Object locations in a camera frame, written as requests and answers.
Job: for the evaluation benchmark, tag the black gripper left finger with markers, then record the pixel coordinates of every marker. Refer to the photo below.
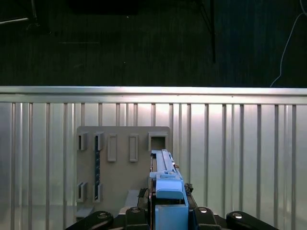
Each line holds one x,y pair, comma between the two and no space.
136,220

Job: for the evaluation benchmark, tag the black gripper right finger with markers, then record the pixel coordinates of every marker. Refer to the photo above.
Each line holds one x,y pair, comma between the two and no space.
204,220

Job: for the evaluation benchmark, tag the hard disk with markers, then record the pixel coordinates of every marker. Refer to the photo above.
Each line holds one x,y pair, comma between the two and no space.
168,189

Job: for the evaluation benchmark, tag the grey parts rack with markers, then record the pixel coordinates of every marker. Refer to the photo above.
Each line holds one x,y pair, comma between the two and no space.
120,177

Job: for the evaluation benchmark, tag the RAM stick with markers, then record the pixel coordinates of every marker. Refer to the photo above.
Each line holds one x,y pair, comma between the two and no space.
97,167

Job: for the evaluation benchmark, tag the grey metal frame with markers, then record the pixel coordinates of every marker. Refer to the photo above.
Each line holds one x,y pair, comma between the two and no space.
14,20

